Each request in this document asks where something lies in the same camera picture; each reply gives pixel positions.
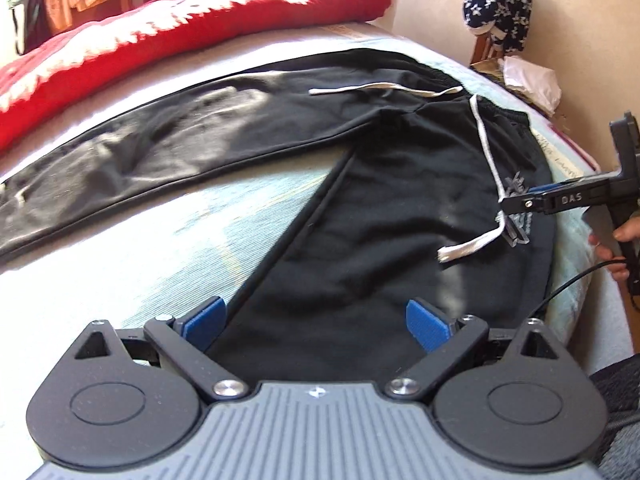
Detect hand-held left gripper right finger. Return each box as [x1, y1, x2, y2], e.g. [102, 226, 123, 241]
[386, 298, 562, 405]

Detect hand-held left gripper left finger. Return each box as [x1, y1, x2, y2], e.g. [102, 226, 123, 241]
[75, 295, 247, 404]

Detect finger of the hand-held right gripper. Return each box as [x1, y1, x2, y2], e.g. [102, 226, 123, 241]
[527, 179, 585, 196]
[501, 193, 549, 217]

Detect black drawstring pants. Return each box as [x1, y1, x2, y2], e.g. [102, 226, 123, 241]
[0, 47, 557, 386]

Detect person's right hand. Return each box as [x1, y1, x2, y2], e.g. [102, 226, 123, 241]
[588, 222, 640, 283]

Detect blue-grey plaid bed sheet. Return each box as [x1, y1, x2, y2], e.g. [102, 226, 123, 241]
[0, 20, 636, 461]

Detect white crumpled cloth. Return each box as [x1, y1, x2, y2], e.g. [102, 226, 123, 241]
[500, 55, 564, 117]

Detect wooden chair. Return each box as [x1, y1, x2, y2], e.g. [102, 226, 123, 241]
[469, 30, 507, 70]

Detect navy star-print cloth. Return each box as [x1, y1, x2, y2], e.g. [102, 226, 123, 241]
[460, 0, 534, 54]

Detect person's grey fleece clothing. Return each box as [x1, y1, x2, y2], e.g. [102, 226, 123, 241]
[589, 359, 640, 480]

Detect red quilt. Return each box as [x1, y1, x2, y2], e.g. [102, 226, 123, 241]
[0, 0, 392, 153]

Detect black cable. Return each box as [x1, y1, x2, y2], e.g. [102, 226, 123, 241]
[542, 256, 629, 322]

